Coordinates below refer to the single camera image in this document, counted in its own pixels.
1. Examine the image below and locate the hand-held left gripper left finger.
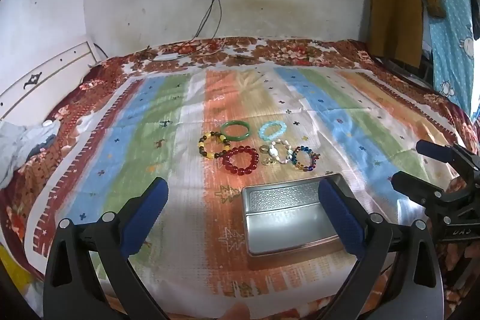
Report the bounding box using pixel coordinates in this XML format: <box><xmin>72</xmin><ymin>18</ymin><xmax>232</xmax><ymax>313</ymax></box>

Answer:
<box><xmin>43</xmin><ymin>177</ymin><xmax>169</xmax><ymax>320</ymax></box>

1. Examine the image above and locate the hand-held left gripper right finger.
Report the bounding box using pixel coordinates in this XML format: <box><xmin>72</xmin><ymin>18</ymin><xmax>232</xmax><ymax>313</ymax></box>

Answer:
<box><xmin>318</xmin><ymin>178</ymin><xmax>445</xmax><ymax>320</ymax></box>

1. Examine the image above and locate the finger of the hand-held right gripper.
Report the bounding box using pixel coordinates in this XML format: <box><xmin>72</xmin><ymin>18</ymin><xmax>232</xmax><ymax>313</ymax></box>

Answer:
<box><xmin>416</xmin><ymin>140</ymin><xmax>480</xmax><ymax>172</ymax></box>
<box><xmin>392</xmin><ymin>171</ymin><xmax>451</xmax><ymax>210</ymax></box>

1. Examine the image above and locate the silver metal tin box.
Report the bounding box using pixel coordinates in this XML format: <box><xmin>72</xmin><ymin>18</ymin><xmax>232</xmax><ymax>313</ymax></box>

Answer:
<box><xmin>241</xmin><ymin>172</ymin><xmax>347</xmax><ymax>256</ymax></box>

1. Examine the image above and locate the multicolour glass bead bracelet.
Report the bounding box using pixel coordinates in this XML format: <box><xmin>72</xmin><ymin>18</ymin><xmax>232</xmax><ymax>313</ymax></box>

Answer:
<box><xmin>291</xmin><ymin>145</ymin><xmax>321</xmax><ymax>173</ymax></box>

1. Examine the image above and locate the white pearl bracelet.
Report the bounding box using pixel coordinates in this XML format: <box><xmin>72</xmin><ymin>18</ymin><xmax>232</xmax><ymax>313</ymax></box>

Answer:
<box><xmin>268</xmin><ymin>141</ymin><xmax>297</xmax><ymax>165</ymax></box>

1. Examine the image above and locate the brown and yellow bead bracelet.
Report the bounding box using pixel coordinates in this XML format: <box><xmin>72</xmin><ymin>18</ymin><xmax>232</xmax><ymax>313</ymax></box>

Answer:
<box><xmin>198</xmin><ymin>131</ymin><xmax>231</xmax><ymax>159</ymax></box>

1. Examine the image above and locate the red bead bracelet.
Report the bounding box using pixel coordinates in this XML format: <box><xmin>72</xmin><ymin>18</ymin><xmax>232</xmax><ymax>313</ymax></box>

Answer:
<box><xmin>222</xmin><ymin>146</ymin><xmax>260</xmax><ymax>176</ymax></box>

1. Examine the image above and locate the green jade bangle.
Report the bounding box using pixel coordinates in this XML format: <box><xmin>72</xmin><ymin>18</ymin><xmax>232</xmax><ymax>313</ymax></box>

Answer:
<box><xmin>220</xmin><ymin>121</ymin><xmax>251</xmax><ymax>139</ymax></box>

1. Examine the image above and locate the person's left hand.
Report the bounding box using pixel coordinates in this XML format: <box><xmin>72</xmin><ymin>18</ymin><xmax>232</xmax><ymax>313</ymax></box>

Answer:
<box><xmin>218</xmin><ymin>305</ymin><xmax>251</xmax><ymax>320</ymax></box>

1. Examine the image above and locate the colourful striped mat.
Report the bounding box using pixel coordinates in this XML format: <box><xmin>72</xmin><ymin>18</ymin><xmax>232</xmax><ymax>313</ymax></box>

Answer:
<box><xmin>22</xmin><ymin>67</ymin><xmax>466</xmax><ymax>320</ymax></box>

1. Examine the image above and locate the blue printed curtain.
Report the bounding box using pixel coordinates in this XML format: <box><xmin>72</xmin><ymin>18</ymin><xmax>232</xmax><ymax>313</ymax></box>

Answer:
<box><xmin>407</xmin><ymin>0</ymin><xmax>476</xmax><ymax>118</ymax></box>

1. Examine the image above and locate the grey crumpled cloth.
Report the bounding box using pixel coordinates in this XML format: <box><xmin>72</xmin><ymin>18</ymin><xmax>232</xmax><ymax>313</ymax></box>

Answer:
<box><xmin>0</xmin><ymin>121</ymin><xmax>61</xmax><ymax>189</ymax></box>

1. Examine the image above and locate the brown hanging garment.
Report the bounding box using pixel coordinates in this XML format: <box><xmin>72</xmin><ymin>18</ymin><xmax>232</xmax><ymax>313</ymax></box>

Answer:
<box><xmin>369</xmin><ymin>0</ymin><xmax>445</xmax><ymax>67</ymax></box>

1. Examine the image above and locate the red floral bedsheet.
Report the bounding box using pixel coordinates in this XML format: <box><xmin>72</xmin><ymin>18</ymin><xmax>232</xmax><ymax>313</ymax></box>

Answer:
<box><xmin>0</xmin><ymin>37</ymin><xmax>480</xmax><ymax>320</ymax></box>

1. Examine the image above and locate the white headboard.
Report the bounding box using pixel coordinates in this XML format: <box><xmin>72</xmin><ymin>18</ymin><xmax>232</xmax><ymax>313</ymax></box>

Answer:
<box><xmin>0</xmin><ymin>40</ymin><xmax>100</xmax><ymax>122</ymax></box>

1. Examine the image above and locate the light blue bead bracelet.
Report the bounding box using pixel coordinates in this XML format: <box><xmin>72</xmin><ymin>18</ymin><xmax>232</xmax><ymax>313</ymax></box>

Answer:
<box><xmin>257</xmin><ymin>121</ymin><xmax>287</xmax><ymax>141</ymax></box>

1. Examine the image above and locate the black cable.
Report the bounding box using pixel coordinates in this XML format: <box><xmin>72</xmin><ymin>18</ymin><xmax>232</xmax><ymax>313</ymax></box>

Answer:
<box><xmin>210</xmin><ymin>0</ymin><xmax>223</xmax><ymax>43</ymax></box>
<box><xmin>185</xmin><ymin>0</ymin><xmax>218</xmax><ymax>45</ymax></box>

